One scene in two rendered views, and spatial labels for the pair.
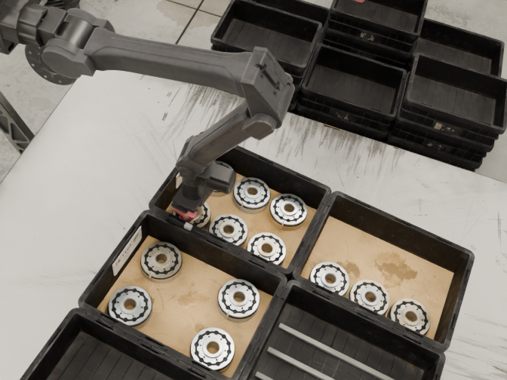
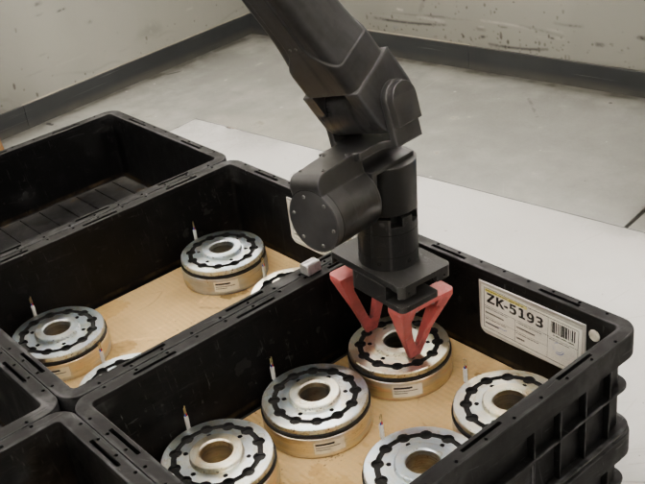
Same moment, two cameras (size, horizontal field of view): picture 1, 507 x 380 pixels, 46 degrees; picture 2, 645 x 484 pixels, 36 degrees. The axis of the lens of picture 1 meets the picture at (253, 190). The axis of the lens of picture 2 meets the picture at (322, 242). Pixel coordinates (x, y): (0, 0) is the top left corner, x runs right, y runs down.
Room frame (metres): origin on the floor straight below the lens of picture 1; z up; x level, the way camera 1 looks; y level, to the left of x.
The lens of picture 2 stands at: (1.30, -0.54, 1.43)
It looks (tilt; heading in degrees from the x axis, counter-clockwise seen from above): 29 degrees down; 127
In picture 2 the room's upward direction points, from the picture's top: 7 degrees counter-clockwise
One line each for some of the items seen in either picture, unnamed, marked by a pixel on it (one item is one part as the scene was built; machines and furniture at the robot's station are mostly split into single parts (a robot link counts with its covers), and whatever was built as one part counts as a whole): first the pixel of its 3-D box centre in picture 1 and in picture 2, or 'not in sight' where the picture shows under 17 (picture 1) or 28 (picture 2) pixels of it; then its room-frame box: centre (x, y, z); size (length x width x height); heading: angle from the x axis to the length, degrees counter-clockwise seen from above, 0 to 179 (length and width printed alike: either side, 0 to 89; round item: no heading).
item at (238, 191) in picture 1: (252, 192); (422, 468); (0.97, 0.00, 0.86); 0.10 x 0.10 x 0.01
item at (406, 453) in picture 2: (252, 191); (422, 463); (0.97, 0.00, 0.86); 0.05 x 0.05 x 0.01
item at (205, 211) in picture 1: (192, 212); (398, 345); (0.86, 0.15, 0.86); 0.10 x 0.10 x 0.01
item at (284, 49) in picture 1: (260, 71); not in sight; (1.97, 0.08, 0.37); 0.40 x 0.30 x 0.45; 82
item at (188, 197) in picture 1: (193, 186); (388, 239); (0.86, 0.15, 0.98); 0.10 x 0.07 x 0.07; 162
